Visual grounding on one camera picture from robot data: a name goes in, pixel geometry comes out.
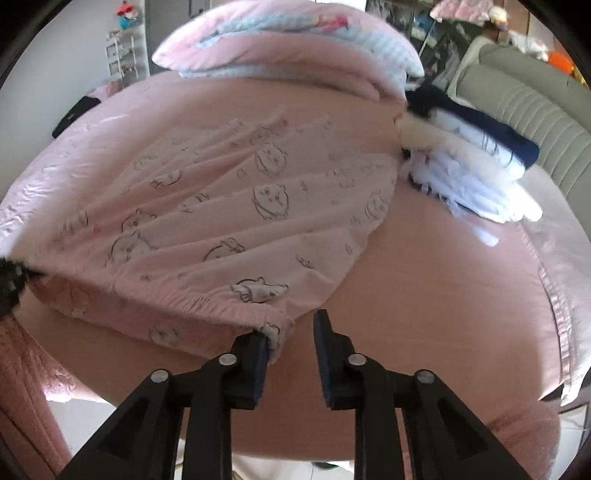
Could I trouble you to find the pink cartoon print pajama pants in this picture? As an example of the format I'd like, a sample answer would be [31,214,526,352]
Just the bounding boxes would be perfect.
[24,113,400,357]

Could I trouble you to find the pink fluffy rug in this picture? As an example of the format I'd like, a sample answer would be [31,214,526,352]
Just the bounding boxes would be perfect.
[468,399,560,479]

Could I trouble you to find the pink bed sheet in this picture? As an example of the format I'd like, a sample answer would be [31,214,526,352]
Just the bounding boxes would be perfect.
[1,73,561,460]

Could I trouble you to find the black bag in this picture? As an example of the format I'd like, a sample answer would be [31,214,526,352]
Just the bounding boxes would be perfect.
[51,96,101,139]

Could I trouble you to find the white shelf rack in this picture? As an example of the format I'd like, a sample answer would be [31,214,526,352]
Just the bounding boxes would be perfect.
[104,29,147,89]

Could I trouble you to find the folded white striped garment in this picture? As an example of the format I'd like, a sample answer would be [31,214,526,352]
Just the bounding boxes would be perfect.
[400,150,543,224]

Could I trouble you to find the folded white printed garment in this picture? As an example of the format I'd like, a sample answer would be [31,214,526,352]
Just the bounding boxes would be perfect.
[429,108,528,180]

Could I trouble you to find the folded cream garment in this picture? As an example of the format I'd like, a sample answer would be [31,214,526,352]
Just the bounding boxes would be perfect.
[394,113,462,152]

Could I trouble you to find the folded navy garment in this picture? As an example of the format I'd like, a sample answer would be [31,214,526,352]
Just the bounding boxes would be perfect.
[407,85,540,168]

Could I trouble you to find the grey padded headboard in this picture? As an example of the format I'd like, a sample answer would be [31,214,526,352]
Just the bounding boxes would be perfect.
[450,43,590,215]

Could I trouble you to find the folded pink checkered duvet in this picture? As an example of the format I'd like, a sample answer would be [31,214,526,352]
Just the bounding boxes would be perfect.
[151,1,425,101]

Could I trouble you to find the dark glass wardrobe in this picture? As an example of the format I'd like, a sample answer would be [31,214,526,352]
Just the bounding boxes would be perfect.
[365,1,481,90]

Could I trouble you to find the white plush toy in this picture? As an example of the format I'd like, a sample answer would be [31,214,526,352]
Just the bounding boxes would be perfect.
[507,30,549,62]

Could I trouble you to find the pink hanging garment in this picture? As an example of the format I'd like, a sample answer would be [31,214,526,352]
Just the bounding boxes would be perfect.
[430,0,495,24]

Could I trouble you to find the red blue wall toy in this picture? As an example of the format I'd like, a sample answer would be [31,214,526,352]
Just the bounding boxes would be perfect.
[116,1,140,30]

